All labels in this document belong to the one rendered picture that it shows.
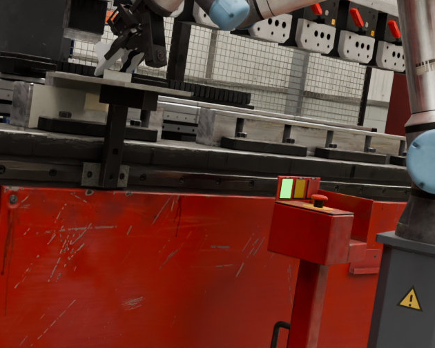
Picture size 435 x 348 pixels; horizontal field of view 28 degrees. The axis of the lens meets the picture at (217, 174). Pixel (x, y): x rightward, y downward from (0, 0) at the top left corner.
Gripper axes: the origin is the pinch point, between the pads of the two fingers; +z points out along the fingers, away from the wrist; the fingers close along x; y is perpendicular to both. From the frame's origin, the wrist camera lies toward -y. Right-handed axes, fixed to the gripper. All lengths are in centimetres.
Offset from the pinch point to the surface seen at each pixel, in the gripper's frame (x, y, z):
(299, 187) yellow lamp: -44, -32, -1
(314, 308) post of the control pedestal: -43, -57, 14
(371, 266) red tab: -104, -42, 22
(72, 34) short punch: 3.2, 12.8, 0.7
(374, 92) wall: -728, 268, 177
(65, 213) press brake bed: 11.1, -22.0, 20.4
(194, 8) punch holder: -29.1, 15.5, -12.6
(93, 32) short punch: -1.8, 12.7, -1.2
